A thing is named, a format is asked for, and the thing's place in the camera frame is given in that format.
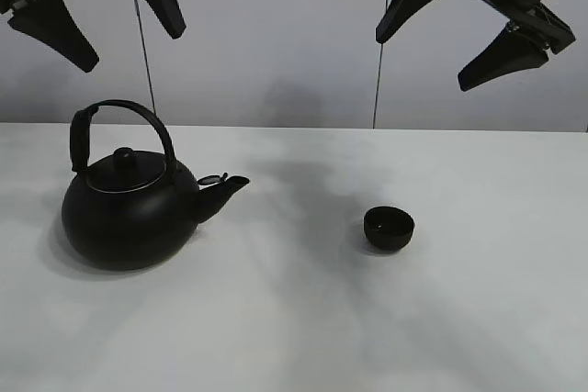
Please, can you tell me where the black teapot kettle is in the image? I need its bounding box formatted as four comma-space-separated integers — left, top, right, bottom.
61, 99, 250, 271

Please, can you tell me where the small black teacup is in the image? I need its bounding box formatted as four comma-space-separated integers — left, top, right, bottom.
363, 206, 415, 253

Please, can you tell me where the left thin black cable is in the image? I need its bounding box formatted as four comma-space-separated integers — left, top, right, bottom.
131, 0, 156, 116

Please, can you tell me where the thin black cable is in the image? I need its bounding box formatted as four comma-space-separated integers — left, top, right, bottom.
371, 0, 395, 129
131, 0, 156, 116

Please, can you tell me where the right thin black cable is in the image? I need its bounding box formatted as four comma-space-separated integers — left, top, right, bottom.
371, 0, 395, 129

